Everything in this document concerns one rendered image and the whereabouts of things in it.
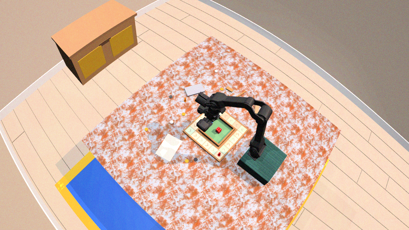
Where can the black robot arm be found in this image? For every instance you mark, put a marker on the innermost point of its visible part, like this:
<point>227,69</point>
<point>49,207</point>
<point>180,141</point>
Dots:
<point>218,101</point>

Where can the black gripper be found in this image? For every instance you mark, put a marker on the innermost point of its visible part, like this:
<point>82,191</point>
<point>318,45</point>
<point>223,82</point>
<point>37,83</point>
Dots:
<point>205,123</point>

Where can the orange rectangular block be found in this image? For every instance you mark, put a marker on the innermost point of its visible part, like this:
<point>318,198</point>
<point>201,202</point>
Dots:
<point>229,89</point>

